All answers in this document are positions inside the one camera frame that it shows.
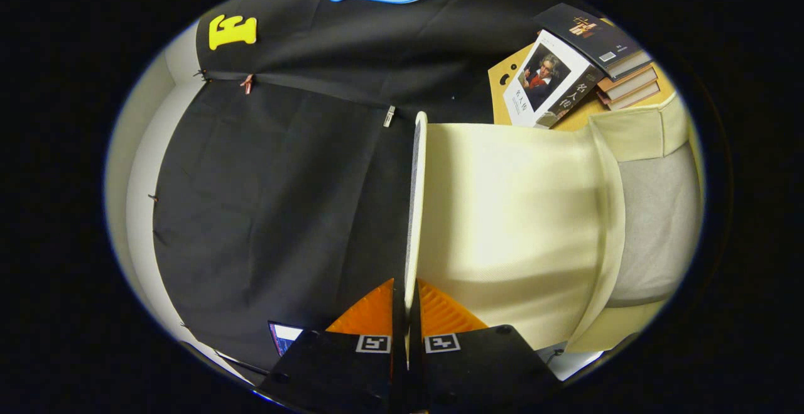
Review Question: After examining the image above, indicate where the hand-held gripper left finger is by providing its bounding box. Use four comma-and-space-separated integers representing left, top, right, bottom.
254, 278, 409, 414

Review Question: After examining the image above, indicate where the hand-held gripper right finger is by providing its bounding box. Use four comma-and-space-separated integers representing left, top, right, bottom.
407, 278, 561, 414

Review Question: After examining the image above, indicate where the grey fabric storage box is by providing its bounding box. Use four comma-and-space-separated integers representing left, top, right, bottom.
404, 92, 705, 355

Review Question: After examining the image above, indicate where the lit screen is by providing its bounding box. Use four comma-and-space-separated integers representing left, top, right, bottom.
268, 320, 303, 357

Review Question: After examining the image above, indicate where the black backdrop cloth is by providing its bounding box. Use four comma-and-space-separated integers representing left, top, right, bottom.
153, 0, 604, 371

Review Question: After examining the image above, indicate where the white portrait cover book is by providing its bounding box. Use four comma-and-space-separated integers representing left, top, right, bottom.
502, 29, 605, 129

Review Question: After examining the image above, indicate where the brown cover book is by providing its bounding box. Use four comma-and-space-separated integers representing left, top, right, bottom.
597, 65, 658, 101
604, 81, 661, 111

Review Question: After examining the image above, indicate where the dark blue cover book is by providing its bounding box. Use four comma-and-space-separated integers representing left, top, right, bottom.
534, 3, 653, 82

